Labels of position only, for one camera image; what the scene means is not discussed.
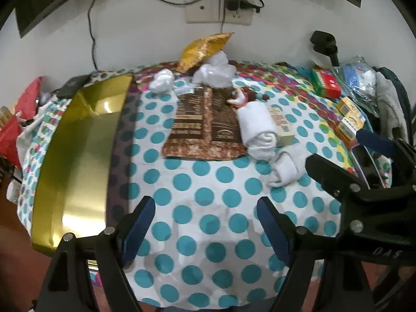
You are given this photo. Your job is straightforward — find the plastic bag with blue contents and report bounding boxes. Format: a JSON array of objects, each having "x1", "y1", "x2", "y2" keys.
[{"x1": 333, "y1": 57, "x2": 379, "y2": 118}]

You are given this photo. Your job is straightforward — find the white sock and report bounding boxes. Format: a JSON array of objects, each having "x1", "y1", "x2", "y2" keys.
[
  {"x1": 237, "y1": 101, "x2": 278, "y2": 161},
  {"x1": 266, "y1": 145, "x2": 317, "y2": 188}
]

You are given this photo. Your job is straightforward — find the small beige box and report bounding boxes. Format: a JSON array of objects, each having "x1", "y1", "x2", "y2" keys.
[{"x1": 267, "y1": 106, "x2": 296, "y2": 147}]

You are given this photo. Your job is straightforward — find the black television cable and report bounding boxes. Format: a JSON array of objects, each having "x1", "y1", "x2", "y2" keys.
[{"x1": 88, "y1": 0, "x2": 98, "y2": 70}]

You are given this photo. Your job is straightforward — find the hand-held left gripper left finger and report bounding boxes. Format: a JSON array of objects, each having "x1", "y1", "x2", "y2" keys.
[{"x1": 32, "y1": 196, "x2": 157, "y2": 312}]

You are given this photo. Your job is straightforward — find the red bag with gold print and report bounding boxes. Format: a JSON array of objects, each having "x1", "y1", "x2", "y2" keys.
[{"x1": 0, "y1": 115, "x2": 23, "y2": 170}]

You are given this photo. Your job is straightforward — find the gold snack packet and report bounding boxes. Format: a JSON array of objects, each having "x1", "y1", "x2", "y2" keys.
[{"x1": 176, "y1": 32, "x2": 235, "y2": 73}]

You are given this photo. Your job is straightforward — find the crumpled white plastic bag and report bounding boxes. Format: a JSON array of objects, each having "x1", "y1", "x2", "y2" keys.
[{"x1": 208, "y1": 51, "x2": 230, "y2": 69}]

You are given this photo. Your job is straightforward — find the red and green box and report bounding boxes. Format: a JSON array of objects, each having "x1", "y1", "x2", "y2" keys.
[{"x1": 310, "y1": 68, "x2": 342, "y2": 99}]

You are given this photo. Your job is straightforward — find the clear plastic bag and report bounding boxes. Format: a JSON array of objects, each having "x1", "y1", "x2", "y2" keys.
[{"x1": 192, "y1": 63, "x2": 237, "y2": 88}]

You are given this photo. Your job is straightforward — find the wall socket plate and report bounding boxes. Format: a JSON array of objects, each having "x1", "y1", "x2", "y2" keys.
[{"x1": 185, "y1": 0, "x2": 254, "y2": 25}]

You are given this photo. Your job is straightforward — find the brown snack packet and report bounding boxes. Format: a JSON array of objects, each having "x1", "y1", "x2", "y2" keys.
[{"x1": 162, "y1": 84, "x2": 249, "y2": 161}]

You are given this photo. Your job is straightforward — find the flat red gift bag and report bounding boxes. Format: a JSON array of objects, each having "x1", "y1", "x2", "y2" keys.
[{"x1": 15, "y1": 76, "x2": 44, "y2": 118}]

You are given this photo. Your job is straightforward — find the black set-top box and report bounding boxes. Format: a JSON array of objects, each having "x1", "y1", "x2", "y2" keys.
[{"x1": 57, "y1": 75, "x2": 92, "y2": 99}]

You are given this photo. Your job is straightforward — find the polka dot tablecloth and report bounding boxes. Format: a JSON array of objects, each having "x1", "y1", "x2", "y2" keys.
[{"x1": 16, "y1": 60, "x2": 394, "y2": 309}]

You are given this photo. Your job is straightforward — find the small yellow box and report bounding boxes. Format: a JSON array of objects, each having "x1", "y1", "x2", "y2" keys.
[
  {"x1": 335, "y1": 114, "x2": 366, "y2": 147},
  {"x1": 336, "y1": 97, "x2": 361, "y2": 118}
]

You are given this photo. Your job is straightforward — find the gold metal tray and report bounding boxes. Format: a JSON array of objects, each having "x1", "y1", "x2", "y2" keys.
[{"x1": 31, "y1": 73, "x2": 142, "y2": 269}]

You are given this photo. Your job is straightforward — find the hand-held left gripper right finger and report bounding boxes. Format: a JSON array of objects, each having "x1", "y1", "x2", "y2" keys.
[{"x1": 256, "y1": 196, "x2": 378, "y2": 312}]

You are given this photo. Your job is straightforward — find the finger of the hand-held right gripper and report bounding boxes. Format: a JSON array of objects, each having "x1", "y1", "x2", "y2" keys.
[
  {"x1": 305, "y1": 153, "x2": 362, "y2": 202},
  {"x1": 355, "y1": 129, "x2": 416, "y2": 170}
]

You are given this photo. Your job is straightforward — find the black clamp mount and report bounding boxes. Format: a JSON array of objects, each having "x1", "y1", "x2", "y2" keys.
[{"x1": 309, "y1": 31, "x2": 340, "y2": 67}]

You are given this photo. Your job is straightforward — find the grey towel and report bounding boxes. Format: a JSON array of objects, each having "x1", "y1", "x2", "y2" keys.
[{"x1": 375, "y1": 71, "x2": 408, "y2": 137}]

